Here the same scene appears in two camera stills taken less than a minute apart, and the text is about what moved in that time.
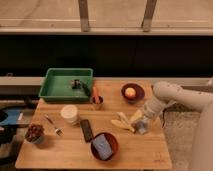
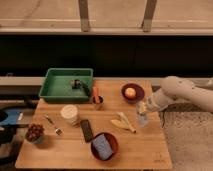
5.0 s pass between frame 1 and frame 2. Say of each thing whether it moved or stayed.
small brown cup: stayed
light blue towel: moved
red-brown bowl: stayed
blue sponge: stayed
